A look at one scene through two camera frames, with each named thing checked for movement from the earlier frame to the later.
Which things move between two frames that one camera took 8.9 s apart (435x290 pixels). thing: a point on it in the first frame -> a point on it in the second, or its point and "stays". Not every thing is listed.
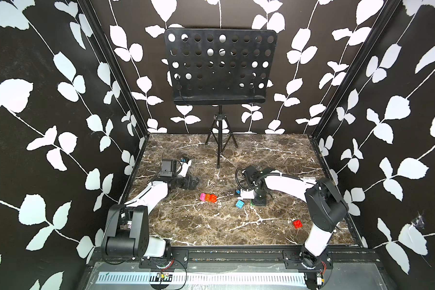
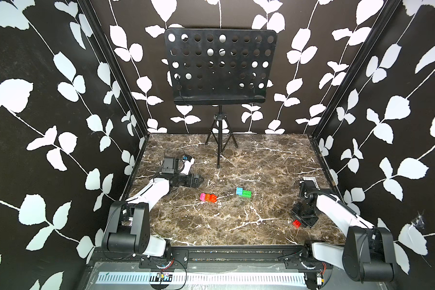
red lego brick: [297, 224] stays
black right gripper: [258, 202] -> [308, 221]
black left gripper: [186, 185] stays
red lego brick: [212, 198] stays
